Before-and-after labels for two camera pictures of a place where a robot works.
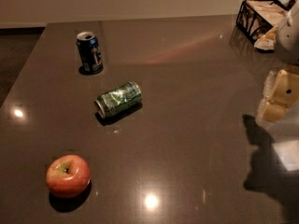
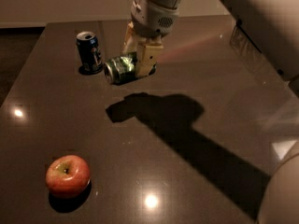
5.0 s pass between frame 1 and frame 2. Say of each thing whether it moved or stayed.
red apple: stayed
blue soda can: stayed
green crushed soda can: moved
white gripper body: moved
